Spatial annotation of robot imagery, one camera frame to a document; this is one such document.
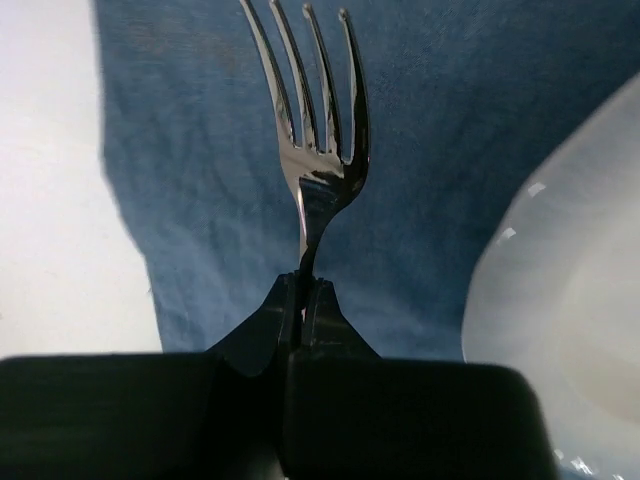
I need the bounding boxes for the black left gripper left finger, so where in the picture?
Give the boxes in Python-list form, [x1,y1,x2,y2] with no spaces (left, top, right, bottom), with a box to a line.
[204,273,300,479]

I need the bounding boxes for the silver fork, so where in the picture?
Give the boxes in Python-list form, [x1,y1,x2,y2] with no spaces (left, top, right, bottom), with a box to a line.
[238,0,372,321]

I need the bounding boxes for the white plate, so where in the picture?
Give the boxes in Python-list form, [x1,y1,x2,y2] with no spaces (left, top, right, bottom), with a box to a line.
[461,79,639,479]

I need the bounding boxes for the blue cloth placemat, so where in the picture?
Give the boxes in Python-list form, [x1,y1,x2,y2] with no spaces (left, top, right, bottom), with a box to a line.
[95,1,639,360]

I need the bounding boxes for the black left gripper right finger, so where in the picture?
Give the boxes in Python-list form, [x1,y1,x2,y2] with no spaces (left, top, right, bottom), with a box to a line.
[282,279,383,479]

